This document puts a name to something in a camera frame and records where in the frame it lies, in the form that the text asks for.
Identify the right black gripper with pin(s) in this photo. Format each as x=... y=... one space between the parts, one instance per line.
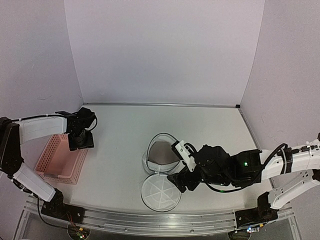
x=180 y=181

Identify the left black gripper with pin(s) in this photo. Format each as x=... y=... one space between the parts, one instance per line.
x=89 y=143

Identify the white mesh laundry bag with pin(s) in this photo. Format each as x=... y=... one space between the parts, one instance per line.
x=157 y=192

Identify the pink perforated plastic basket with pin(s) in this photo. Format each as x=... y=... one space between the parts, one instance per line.
x=58 y=163

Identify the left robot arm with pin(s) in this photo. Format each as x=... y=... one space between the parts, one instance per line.
x=14 y=133

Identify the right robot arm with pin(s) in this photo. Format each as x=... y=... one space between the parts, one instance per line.
x=251 y=167

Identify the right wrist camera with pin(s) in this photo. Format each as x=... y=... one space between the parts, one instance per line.
x=185 y=153

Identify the aluminium front rail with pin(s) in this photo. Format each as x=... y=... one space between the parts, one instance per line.
x=161 y=224

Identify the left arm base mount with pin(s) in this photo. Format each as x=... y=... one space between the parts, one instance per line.
x=56 y=208

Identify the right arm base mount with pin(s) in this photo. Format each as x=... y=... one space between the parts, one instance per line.
x=261 y=214

